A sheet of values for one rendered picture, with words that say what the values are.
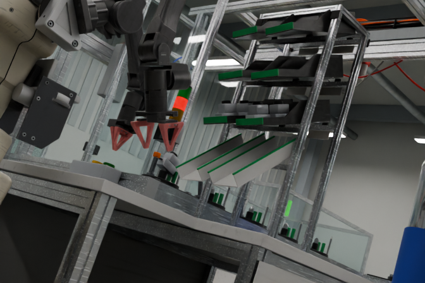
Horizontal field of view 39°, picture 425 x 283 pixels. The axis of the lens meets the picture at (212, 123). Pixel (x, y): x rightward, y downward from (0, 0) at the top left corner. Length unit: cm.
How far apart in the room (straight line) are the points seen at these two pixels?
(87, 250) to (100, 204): 10
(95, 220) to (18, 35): 46
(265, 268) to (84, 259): 41
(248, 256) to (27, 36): 72
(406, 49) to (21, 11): 206
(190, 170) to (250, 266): 60
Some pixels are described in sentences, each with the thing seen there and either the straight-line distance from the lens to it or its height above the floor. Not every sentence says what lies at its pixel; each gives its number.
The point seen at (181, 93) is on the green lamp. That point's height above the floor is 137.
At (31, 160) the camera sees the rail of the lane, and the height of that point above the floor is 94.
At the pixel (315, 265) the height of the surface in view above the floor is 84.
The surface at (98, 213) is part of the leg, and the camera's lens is 137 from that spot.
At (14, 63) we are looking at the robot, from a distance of 148.
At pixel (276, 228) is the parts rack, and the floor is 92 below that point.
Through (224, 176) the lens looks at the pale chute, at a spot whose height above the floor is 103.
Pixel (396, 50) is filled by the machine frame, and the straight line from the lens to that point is 307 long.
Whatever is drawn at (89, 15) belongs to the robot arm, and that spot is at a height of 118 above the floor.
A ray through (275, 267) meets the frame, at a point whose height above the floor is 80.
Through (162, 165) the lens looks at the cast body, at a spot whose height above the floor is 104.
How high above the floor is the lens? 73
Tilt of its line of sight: 14 degrees up
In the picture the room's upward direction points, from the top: 19 degrees clockwise
